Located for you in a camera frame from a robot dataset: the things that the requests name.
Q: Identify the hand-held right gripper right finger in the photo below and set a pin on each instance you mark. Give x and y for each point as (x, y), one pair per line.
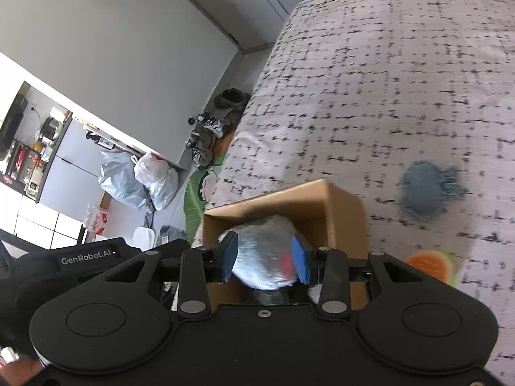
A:
(299, 259)

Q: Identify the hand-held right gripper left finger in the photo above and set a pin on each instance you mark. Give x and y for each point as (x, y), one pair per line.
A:
(229, 255)

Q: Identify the light blue fluffy plush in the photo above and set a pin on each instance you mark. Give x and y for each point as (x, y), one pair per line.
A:
(261, 253)

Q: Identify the cardboard box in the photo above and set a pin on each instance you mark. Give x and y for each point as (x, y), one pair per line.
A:
(312, 205)

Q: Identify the person's left hand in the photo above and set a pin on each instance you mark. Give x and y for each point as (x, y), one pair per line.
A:
(18, 374)

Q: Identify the grey fluffy cloth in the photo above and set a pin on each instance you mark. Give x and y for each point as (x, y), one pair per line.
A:
(173, 234)

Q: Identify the green cartoon rug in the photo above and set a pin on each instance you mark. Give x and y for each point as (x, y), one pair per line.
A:
(195, 205)

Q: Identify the grey plastic bag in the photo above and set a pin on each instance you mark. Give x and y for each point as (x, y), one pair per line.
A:
(120, 185)

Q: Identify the grey cabinet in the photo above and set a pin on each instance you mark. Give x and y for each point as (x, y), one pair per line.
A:
(68, 173)

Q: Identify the white plastic bag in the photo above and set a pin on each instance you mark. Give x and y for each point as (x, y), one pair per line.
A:
(161, 189)

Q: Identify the orange and green plush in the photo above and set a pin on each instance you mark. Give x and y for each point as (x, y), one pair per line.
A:
(430, 263)

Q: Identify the grey knitted toy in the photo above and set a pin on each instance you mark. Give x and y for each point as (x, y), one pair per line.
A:
(424, 191)

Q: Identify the black slipper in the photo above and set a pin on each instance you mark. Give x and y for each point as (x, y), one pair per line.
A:
(231, 98)

